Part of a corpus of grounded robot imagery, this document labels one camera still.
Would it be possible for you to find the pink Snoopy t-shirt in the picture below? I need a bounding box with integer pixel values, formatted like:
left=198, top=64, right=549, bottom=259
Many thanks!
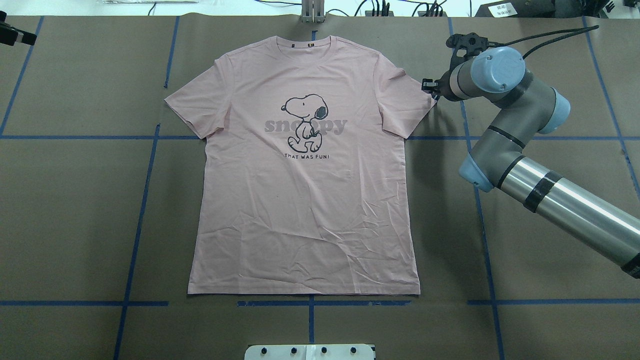
left=165, top=35, right=435, bottom=296

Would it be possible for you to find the aluminium frame post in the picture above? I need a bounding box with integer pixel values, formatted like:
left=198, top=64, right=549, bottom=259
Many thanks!
left=300, top=0, right=326, bottom=24

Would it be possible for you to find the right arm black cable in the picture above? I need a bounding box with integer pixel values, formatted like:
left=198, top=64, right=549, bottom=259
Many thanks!
left=482, top=25, right=600, bottom=60

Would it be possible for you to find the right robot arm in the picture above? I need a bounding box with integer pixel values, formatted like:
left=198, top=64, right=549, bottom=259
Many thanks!
left=422, top=32, right=640, bottom=279

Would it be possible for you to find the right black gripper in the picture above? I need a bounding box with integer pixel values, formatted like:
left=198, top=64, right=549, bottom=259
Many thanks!
left=422, top=32, right=489, bottom=101

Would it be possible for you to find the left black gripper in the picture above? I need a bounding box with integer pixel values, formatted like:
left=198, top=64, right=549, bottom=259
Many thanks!
left=0, top=11, right=38, bottom=46

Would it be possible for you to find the black device with label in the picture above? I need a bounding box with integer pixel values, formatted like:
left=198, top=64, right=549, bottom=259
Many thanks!
left=473, top=0, right=583, bottom=19

